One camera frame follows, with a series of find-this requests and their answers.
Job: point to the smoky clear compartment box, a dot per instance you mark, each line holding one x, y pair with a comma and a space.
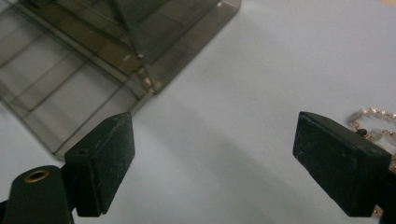
77, 62

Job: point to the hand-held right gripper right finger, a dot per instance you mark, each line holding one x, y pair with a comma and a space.
336, 161

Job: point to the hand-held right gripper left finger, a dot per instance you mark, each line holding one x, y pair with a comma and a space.
102, 161

